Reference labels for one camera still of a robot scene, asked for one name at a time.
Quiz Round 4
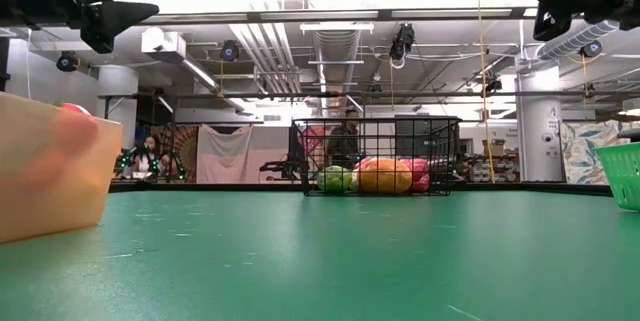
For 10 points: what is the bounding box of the orange pumpkin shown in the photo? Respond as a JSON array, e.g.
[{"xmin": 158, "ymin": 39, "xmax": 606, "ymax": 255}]
[{"xmin": 355, "ymin": 156, "xmax": 414, "ymax": 195}]

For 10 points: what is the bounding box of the green yellow ridged gourd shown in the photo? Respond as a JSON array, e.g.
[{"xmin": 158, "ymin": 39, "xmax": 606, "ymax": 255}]
[{"xmin": 316, "ymin": 164, "xmax": 354, "ymax": 194}]

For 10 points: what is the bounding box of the white round pillar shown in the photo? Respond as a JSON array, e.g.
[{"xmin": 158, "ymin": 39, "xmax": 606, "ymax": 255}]
[
  {"xmin": 514, "ymin": 63, "xmax": 564, "ymax": 183},
  {"xmin": 96, "ymin": 64, "xmax": 140, "ymax": 150}
]

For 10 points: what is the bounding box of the colourful leaf mural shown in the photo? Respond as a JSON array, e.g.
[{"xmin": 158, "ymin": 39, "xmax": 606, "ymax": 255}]
[{"xmin": 559, "ymin": 119, "xmax": 640, "ymax": 186}]

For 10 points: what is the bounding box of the person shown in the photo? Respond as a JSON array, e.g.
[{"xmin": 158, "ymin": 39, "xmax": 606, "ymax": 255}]
[
  {"xmin": 327, "ymin": 108, "xmax": 361, "ymax": 170},
  {"xmin": 130, "ymin": 133, "xmax": 164, "ymax": 178}
]

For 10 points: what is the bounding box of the green plastic basket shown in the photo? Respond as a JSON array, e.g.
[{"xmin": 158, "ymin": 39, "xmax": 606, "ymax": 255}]
[{"xmin": 593, "ymin": 141, "xmax": 640, "ymax": 212}]

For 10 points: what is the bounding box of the white hanging cloth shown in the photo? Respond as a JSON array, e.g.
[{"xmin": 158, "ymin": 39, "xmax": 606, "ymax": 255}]
[{"xmin": 195, "ymin": 124, "xmax": 255, "ymax": 185}]

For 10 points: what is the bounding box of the tan translucent plastic bin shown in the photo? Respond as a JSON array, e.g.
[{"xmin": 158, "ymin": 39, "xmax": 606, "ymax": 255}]
[{"xmin": 0, "ymin": 91, "xmax": 124, "ymax": 245}]

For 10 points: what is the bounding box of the grey metal beam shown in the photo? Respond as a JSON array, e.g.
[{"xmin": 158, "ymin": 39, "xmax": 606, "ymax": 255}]
[{"xmin": 0, "ymin": 6, "xmax": 541, "ymax": 30}]

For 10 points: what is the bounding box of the green table mat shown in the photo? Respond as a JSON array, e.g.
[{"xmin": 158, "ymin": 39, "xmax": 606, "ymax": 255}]
[{"xmin": 0, "ymin": 189, "xmax": 640, "ymax": 321}]

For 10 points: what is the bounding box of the silver ribbed air duct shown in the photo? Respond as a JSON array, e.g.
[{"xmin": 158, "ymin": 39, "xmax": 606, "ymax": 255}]
[
  {"xmin": 537, "ymin": 19, "xmax": 621, "ymax": 61},
  {"xmin": 312, "ymin": 29, "xmax": 362, "ymax": 112}
]

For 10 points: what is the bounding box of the yellow hanging cord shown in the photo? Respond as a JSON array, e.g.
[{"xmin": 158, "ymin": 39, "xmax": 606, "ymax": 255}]
[{"xmin": 473, "ymin": 0, "xmax": 497, "ymax": 185}]

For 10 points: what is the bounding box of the black wire basket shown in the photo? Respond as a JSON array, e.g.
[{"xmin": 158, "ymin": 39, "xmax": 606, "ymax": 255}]
[{"xmin": 290, "ymin": 116, "xmax": 464, "ymax": 197}]

